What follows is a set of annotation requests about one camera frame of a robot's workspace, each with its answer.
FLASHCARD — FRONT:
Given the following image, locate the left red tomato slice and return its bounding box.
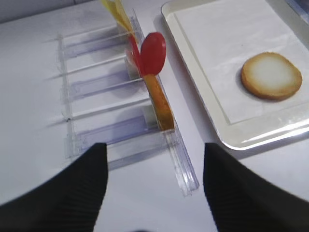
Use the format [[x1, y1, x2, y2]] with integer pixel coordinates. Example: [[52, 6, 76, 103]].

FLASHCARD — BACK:
[[128, 34, 144, 76]]

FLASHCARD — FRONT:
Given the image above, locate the left clear acrylic rack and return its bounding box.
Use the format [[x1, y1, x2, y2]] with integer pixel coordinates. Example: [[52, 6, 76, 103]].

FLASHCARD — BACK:
[[55, 10, 199, 196]]

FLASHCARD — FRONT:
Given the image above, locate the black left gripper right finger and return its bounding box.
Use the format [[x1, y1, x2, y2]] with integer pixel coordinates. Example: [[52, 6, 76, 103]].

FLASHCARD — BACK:
[[203, 143, 309, 232]]

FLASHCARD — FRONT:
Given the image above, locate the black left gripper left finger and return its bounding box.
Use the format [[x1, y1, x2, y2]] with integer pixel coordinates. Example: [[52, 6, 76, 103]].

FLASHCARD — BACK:
[[0, 143, 108, 232]]

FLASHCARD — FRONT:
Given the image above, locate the white paper liner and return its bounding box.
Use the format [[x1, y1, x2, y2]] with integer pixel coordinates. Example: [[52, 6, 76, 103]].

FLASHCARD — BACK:
[[176, 0, 309, 123]]

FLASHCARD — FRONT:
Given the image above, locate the yellow cheese slice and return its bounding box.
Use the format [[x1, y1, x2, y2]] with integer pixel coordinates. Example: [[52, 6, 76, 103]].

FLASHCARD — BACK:
[[101, 0, 121, 23]]

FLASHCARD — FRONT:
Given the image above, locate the right red tomato slice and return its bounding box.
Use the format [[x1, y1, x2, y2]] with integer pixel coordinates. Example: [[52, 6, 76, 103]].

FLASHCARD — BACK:
[[140, 32, 167, 75]]

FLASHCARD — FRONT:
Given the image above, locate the red tomato slice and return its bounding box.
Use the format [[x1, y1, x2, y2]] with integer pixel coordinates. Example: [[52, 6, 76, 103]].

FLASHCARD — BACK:
[[140, 32, 167, 75], [128, 34, 144, 76]]

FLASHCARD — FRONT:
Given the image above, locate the orange cheese slice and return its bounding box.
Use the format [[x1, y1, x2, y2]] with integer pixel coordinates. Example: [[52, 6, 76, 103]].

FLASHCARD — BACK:
[[114, 0, 133, 31]]

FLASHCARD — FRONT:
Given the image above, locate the cream metal tray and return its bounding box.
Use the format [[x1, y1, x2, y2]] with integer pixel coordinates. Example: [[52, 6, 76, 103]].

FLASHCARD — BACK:
[[161, 0, 309, 150]]

